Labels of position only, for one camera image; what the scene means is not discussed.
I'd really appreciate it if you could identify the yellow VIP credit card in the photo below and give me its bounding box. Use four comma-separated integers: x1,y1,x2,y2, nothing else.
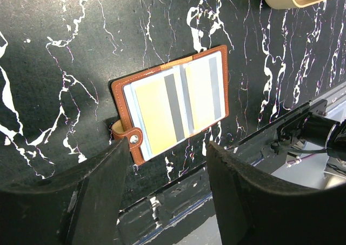
185,55,225,133

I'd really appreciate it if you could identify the brown leather card holder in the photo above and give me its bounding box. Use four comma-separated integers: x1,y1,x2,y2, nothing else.
111,45,229,165

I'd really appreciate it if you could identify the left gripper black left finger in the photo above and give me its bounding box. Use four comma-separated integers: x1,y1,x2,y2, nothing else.
1,138,130,244

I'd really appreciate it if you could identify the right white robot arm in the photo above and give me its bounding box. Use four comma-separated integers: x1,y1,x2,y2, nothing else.
272,114,345,190

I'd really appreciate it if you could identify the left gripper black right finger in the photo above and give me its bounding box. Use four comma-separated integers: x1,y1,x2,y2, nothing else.
207,142,345,244

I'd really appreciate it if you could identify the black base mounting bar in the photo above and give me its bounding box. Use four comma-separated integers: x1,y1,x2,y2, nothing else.
113,98,329,245

